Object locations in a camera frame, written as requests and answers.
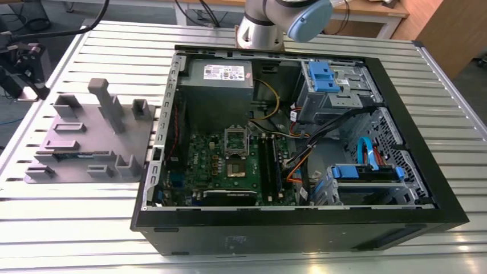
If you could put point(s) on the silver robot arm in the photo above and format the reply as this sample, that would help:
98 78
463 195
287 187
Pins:
261 28

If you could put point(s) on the CPU socket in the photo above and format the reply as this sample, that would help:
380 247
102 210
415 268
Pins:
239 169

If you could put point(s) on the grey parts rack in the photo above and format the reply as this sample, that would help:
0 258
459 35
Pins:
94 137

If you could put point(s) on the green RAM stick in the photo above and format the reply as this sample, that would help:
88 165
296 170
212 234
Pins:
76 155

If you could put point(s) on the grey power supply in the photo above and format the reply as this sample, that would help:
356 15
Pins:
212 82

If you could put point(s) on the green motherboard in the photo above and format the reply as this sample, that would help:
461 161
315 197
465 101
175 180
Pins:
205 148

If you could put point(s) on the black graphics card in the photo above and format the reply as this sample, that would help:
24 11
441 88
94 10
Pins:
228 197

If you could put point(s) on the blue drive cage latch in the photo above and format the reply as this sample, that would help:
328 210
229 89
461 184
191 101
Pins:
321 77

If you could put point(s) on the grey drive cage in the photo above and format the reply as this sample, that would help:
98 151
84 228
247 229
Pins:
349 100

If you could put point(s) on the hard disk in blue carrier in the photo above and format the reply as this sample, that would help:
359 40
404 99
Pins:
344 172

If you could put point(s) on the wooden desk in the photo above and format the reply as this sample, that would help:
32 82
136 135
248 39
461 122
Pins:
372 11

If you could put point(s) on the black PC case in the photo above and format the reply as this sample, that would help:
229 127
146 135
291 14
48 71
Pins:
304 234

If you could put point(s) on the grey disk bay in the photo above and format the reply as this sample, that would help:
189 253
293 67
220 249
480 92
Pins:
364 188

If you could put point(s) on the wooden cabinet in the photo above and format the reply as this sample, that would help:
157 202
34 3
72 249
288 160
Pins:
448 34

